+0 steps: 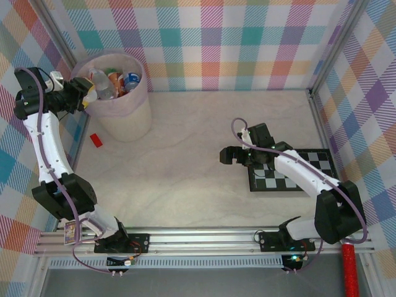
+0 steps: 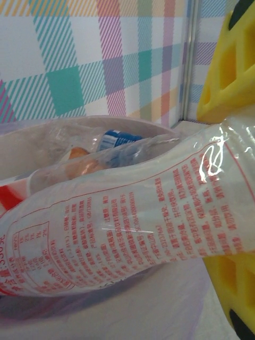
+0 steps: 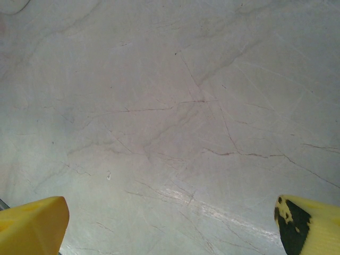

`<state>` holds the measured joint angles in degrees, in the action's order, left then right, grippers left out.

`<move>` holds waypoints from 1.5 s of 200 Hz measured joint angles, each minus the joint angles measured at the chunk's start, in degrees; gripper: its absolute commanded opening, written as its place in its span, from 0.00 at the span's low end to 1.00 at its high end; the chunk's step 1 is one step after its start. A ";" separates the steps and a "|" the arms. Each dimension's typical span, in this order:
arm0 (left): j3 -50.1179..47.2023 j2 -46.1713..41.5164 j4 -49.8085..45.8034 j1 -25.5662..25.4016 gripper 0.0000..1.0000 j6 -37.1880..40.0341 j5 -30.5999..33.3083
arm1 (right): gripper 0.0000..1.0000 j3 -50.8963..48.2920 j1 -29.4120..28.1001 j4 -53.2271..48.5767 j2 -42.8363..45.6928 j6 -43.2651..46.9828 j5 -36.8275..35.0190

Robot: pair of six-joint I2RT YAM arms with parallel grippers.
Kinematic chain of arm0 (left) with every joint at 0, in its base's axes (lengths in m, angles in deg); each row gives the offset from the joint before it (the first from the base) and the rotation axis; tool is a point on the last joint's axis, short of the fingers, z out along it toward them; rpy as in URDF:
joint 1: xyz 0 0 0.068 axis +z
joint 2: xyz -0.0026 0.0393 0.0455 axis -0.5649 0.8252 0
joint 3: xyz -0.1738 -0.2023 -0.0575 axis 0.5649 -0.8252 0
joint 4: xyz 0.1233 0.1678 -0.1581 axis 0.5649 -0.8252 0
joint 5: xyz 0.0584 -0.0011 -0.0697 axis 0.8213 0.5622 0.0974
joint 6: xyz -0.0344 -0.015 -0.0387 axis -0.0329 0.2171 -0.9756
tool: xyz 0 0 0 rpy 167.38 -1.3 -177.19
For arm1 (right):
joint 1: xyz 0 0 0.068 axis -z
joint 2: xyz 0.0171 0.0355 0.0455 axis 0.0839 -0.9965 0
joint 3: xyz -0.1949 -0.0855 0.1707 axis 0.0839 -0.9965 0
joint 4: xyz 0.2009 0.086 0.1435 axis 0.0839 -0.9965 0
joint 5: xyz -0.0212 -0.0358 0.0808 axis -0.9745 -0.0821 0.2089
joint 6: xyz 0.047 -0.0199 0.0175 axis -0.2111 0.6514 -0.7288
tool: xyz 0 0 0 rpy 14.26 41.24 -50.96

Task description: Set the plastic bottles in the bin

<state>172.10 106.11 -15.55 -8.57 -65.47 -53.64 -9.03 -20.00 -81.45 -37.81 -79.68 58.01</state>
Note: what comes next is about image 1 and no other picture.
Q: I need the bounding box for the orange brown tea bottle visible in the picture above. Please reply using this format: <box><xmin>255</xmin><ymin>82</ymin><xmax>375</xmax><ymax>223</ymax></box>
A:
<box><xmin>108</xmin><ymin>69</ymin><xmax>126</xmax><ymax>98</ymax></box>

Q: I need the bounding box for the blue label bottle blue cap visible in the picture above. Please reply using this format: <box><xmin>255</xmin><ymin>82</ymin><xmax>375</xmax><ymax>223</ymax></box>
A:
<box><xmin>123</xmin><ymin>71</ymin><xmax>142</xmax><ymax>93</ymax></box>

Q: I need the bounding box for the translucent lilac waste bin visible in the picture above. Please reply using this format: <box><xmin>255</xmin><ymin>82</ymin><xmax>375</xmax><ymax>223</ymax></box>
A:
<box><xmin>71</xmin><ymin>48</ymin><xmax>153</xmax><ymax>143</ymax></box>

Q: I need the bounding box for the black silver chessboard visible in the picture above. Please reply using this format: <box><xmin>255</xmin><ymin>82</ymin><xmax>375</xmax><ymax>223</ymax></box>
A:
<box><xmin>247</xmin><ymin>148</ymin><xmax>338</xmax><ymax>193</ymax></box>

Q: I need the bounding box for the red plastic block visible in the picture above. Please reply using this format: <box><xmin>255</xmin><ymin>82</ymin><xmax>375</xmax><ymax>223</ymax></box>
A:
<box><xmin>89</xmin><ymin>132</ymin><xmax>103</xmax><ymax>149</ymax></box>

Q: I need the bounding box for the small black controller board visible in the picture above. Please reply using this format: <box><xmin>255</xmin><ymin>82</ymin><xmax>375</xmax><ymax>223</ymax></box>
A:
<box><xmin>106</xmin><ymin>256</ymin><xmax>137</xmax><ymax>277</ymax></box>
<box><xmin>280</xmin><ymin>253</ymin><xmax>306</xmax><ymax>273</ymax></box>

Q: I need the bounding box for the playing card box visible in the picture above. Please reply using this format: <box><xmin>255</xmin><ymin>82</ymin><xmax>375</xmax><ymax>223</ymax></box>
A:
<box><xmin>63</xmin><ymin>220</ymin><xmax>82</xmax><ymax>247</ymax></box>

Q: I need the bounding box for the red glitter microphone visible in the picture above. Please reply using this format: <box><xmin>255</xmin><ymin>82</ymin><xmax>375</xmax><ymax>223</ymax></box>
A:
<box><xmin>340</xmin><ymin>239</ymin><xmax>361</xmax><ymax>297</ymax></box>

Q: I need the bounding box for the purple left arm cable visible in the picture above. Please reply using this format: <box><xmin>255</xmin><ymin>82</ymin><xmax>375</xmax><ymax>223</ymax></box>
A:
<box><xmin>18</xmin><ymin>67</ymin><xmax>123</xmax><ymax>275</ymax></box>

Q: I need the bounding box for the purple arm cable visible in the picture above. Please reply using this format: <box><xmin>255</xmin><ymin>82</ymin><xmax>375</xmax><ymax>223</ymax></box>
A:
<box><xmin>231</xmin><ymin>117</ymin><xmax>369</xmax><ymax>275</ymax></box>
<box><xmin>18</xmin><ymin>67</ymin><xmax>123</xmax><ymax>275</ymax></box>

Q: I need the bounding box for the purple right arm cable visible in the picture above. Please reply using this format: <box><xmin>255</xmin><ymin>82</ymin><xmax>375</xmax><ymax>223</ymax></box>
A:
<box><xmin>231</xmin><ymin>117</ymin><xmax>369</xmax><ymax>275</ymax></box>

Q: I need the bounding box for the aluminium side rail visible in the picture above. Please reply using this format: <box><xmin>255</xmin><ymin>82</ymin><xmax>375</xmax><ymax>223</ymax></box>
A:
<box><xmin>308</xmin><ymin>88</ymin><xmax>343</xmax><ymax>185</ymax></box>
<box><xmin>71</xmin><ymin>111</ymin><xmax>91</xmax><ymax>170</ymax></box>

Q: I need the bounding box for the aluminium frame post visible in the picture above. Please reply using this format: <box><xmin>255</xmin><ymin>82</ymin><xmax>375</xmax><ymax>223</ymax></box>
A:
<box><xmin>308</xmin><ymin>0</ymin><xmax>372</xmax><ymax>93</ymax></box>
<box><xmin>32</xmin><ymin>0</ymin><xmax>78</xmax><ymax>67</ymax></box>

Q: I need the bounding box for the aluminium front rail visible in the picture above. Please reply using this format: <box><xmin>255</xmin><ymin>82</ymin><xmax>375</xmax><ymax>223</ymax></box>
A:
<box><xmin>33</xmin><ymin>227</ymin><xmax>375</xmax><ymax>257</ymax></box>

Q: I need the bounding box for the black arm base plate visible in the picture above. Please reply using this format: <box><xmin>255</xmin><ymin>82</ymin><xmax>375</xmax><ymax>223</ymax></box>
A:
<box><xmin>258</xmin><ymin>231</ymin><xmax>316</xmax><ymax>253</ymax></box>
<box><xmin>94</xmin><ymin>233</ymin><xmax>152</xmax><ymax>254</ymax></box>

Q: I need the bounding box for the grey slotted cable duct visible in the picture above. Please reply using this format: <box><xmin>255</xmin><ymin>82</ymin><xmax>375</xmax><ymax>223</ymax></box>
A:
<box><xmin>48</xmin><ymin>258</ymin><xmax>284</xmax><ymax>269</ymax></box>

